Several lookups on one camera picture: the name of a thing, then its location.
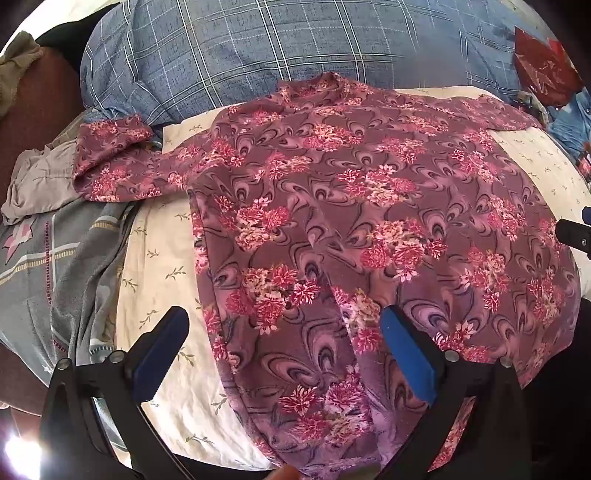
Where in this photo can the blue plaid quilt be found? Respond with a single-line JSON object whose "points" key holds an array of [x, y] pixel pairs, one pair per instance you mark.
{"points": [[231, 55]]}

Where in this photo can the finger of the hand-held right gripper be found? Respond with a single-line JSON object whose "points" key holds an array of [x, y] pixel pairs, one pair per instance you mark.
{"points": [[575, 235]]}

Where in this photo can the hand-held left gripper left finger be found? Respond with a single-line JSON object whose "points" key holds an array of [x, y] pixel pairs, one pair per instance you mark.
{"points": [[159, 350]]}

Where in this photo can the cream leaf print bedsheet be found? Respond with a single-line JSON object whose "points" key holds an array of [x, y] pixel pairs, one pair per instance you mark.
{"points": [[157, 258]]}

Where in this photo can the purple floral shirt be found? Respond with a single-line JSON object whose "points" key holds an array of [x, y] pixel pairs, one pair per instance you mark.
{"points": [[323, 207]]}

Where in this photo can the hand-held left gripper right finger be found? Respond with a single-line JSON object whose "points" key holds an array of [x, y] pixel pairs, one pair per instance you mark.
{"points": [[406, 350]]}

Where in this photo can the brown furniture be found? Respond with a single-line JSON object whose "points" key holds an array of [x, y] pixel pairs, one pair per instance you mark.
{"points": [[51, 101]]}

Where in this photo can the plain grey cloth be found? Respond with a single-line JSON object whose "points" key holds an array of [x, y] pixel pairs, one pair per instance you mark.
{"points": [[41, 180]]}

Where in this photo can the olive green cloth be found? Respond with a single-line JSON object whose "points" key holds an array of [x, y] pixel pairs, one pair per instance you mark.
{"points": [[18, 69]]}

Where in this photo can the red plastic bag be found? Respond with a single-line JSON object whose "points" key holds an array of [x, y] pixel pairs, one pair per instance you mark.
{"points": [[545, 69]]}

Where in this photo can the grey patterned blanket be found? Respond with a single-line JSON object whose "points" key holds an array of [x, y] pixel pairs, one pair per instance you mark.
{"points": [[46, 277]]}

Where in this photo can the blue denim cloth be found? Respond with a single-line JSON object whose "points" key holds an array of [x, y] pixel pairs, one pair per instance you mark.
{"points": [[572, 120]]}

